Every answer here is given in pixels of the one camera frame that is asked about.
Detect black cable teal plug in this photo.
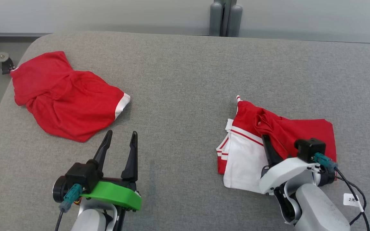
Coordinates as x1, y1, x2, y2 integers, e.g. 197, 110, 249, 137
313, 153, 370, 231
55, 184, 83, 231

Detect white printed cable label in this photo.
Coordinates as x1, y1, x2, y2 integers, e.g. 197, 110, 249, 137
343, 192, 364, 207

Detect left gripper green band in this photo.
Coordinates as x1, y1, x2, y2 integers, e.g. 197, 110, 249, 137
81, 130, 142, 211

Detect right black cable teal plug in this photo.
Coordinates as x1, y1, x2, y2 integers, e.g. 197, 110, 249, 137
313, 153, 370, 231

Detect red shorts with white hem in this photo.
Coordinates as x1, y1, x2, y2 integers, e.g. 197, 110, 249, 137
11, 51, 131, 142

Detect left black cable teal plug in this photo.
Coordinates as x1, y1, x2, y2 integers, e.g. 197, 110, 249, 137
55, 184, 83, 231

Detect grey window frame post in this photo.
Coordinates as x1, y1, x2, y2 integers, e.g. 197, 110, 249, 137
209, 0, 243, 37

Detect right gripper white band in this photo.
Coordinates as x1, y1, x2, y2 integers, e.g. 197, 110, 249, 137
259, 135, 320, 195

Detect red jersey with white sleeves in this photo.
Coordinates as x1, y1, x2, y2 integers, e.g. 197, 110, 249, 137
216, 95, 337, 194

